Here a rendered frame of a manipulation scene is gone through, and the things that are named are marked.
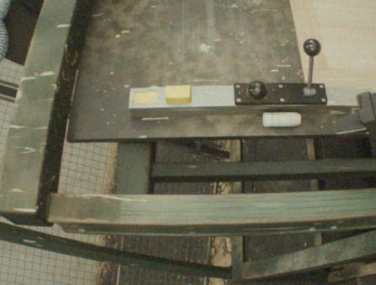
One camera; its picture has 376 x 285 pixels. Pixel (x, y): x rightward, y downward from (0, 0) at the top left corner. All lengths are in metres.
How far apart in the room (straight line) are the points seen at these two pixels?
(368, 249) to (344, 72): 0.64
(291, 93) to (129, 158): 0.37
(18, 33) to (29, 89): 0.61
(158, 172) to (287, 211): 0.30
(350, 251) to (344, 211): 0.64
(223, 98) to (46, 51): 0.41
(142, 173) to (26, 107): 0.29
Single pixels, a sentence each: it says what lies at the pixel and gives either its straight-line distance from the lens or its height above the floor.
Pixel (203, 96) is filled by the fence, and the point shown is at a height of 1.53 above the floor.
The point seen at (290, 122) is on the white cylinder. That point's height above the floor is 1.38.
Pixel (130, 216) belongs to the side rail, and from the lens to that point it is 0.78.
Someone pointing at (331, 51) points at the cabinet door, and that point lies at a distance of 1.01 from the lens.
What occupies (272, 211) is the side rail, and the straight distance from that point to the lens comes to 0.77.
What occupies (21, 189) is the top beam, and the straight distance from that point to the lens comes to 0.81.
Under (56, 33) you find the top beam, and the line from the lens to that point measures 0.99.
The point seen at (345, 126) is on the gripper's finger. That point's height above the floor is 1.41.
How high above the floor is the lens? 1.96
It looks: 29 degrees down
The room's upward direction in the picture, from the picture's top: 74 degrees counter-clockwise
